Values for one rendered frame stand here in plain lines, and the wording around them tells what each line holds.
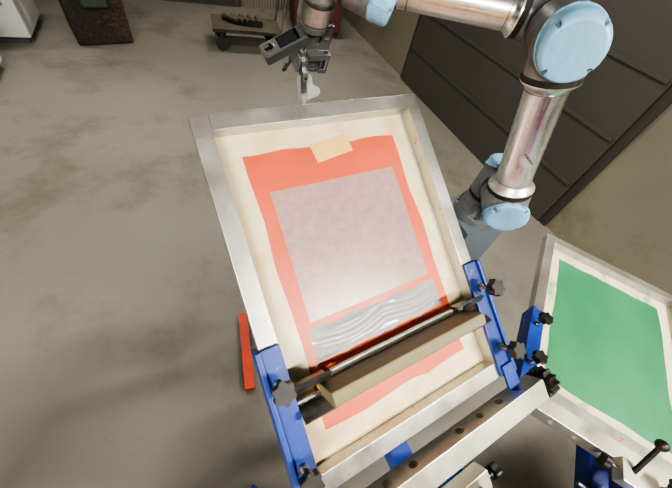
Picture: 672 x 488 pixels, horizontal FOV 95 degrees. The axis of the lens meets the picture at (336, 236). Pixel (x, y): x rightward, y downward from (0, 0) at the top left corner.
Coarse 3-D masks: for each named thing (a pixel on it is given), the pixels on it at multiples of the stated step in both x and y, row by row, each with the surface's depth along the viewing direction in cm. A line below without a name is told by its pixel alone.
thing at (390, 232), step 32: (352, 160) 78; (384, 160) 81; (352, 192) 76; (384, 192) 80; (352, 224) 75; (384, 224) 78; (416, 224) 82; (384, 256) 77; (416, 256) 80; (384, 288) 75; (416, 320) 77; (448, 352) 79
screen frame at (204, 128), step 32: (384, 96) 81; (192, 128) 61; (224, 128) 63; (256, 128) 67; (288, 128) 72; (416, 128) 83; (416, 160) 86; (224, 192) 61; (224, 224) 60; (448, 224) 82; (256, 288) 61; (256, 320) 60; (448, 384) 77; (480, 384) 77; (416, 416) 69; (352, 448) 64; (384, 448) 65
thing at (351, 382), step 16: (448, 320) 74; (464, 320) 71; (480, 320) 71; (416, 336) 70; (432, 336) 67; (448, 336) 67; (384, 352) 67; (400, 352) 64; (416, 352) 64; (432, 352) 65; (352, 368) 63; (368, 368) 61; (384, 368) 60; (400, 368) 62; (320, 384) 61; (336, 384) 59; (352, 384) 58; (368, 384) 59; (336, 400) 56
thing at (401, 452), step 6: (402, 444) 86; (396, 450) 85; (402, 450) 85; (408, 450) 85; (384, 456) 88; (390, 456) 84; (396, 456) 84; (402, 456) 84; (408, 456) 84; (390, 462) 85; (396, 462) 83; (390, 468) 86
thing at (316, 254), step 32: (256, 160) 68; (288, 160) 71; (256, 192) 67; (288, 192) 70; (320, 192) 73; (288, 224) 69; (320, 224) 72; (288, 256) 68; (320, 256) 70; (352, 256) 73; (288, 288) 66; (320, 288) 69; (352, 288) 72; (320, 320) 68; (352, 352) 70; (384, 384) 71; (352, 416) 67
